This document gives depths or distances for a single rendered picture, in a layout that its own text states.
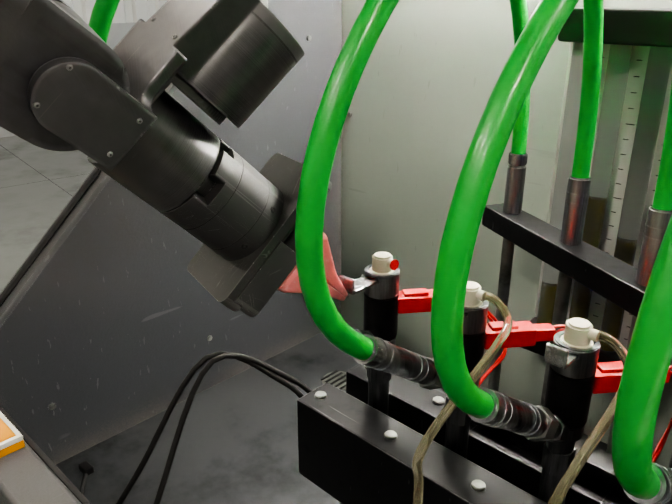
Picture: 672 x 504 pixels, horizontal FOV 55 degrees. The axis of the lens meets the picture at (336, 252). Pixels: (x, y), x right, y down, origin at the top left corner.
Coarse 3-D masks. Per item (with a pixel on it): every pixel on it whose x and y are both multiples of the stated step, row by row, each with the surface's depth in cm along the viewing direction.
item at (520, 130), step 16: (96, 0) 43; (112, 0) 43; (512, 0) 56; (96, 16) 43; (112, 16) 44; (512, 16) 57; (96, 32) 44; (528, 96) 59; (528, 112) 60; (512, 144) 61; (512, 160) 62
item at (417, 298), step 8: (424, 288) 52; (400, 296) 52; (408, 296) 52; (416, 296) 52; (424, 296) 52; (400, 304) 51; (408, 304) 51; (416, 304) 52; (424, 304) 52; (400, 312) 52; (408, 312) 52; (416, 312) 52
